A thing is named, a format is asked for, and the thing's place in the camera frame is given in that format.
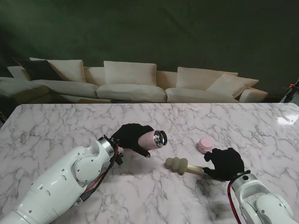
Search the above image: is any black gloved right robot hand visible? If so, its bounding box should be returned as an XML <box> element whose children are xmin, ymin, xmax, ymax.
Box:
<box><xmin>202</xmin><ymin>147</ymin><xmax>245</xmax><ymax>182</ymax></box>

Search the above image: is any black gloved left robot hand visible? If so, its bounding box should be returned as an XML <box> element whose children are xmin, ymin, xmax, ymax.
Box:
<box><xmin>111</xmin><ymin>123</ymin><xmax>155</xmax><ymax>159</ymax></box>

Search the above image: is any pink thermos bottle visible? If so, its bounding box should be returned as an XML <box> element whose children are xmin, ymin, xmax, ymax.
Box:
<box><xmin>137</xmin><ymin>130</ymin><xmax>169</xmax><ymax>151</ymax></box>

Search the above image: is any pink thermos lid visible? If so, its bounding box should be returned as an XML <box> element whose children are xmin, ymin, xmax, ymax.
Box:
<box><xmin>197</xmin><ymin>137</ymin><xmax>214</xmax><ymax>155</ymax></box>

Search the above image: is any sponge cup brush red handle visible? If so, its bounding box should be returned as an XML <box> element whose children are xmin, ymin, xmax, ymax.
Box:
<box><xmin>164</xmin><ymin>157</ymin><xmax>214</xmax><ymax>177</ymax></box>

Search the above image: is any cream fabric sofa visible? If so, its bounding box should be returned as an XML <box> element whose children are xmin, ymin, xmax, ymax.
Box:
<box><xmin>0</xmin><ymin>57</ymin><xmax>269</xmax><ymax>105</ymax></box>

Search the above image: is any wide cream back cushion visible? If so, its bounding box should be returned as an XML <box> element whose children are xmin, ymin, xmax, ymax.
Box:
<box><xmin>103</xmin><ymin>61</ymin><xmax>157</xmax><ymax>86</ymax></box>

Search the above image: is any tilted cream throw cushion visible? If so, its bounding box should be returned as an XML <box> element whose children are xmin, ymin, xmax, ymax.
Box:
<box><xmin>206</xmin><ymin>73</ymin><xmax>260</xmax><ymax>99</ymax></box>

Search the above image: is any white device with orange part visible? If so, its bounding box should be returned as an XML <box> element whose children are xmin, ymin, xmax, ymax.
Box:
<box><xmin>279</xmin><ymin>79</ymin><xmax>299</xmax><ymax>103</ymax></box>

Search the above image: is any dark brown cushion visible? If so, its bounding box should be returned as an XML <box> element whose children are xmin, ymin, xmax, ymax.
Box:
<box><xmin>13</xmin><ymin>57</ymin><xmax>64</xmax><ymax>81</ymax></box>

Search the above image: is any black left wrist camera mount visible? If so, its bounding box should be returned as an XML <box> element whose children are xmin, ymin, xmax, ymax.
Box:
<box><xmin>114</xmin><ymin>151</ymin><xmax>124</xmax><ymax>165</ymax></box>

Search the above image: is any red black right arm cable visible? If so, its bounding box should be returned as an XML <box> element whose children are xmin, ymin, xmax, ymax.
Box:
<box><xmin>227</xmin><ymin>181</ymin><xmax>244</xmax><ymax>224</ymax></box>

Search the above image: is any red black arm cable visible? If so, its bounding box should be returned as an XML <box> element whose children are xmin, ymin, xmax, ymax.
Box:
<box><xmin>227</xmin><ymin>181</ymin><xmax>244</xmax><ymax>224</ymax></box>
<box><xmin>74</xmin><ymin>146</ymin><xmax>120</xmax><ymax>208</ymax></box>

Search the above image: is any red black left arm cable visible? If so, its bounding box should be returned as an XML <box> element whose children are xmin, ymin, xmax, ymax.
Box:
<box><xmin>74</xmin><ymin>146</ymin><xmax>120</xmax><ymax>208</ymax></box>

